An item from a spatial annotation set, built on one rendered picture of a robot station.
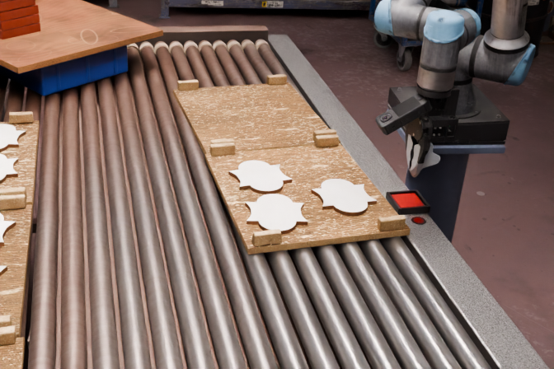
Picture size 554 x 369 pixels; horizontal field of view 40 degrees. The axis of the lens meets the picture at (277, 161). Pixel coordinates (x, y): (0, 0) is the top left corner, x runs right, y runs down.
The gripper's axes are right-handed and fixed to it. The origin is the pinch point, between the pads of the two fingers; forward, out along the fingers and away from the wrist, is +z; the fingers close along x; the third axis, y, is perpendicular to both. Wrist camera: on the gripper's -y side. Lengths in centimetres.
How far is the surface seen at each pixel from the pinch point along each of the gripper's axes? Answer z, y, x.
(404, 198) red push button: 7.3, -0.3, 0.6
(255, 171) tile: 5.6, -31.1, 15.2
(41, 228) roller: 8, -78, 4
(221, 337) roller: 8, -49, -35
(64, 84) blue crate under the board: 6, -72, 75
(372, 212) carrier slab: 6.6, -10.2, -4.6
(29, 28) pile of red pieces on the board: -5, -81, 91
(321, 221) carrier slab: 6.6, -22.2, -6.5
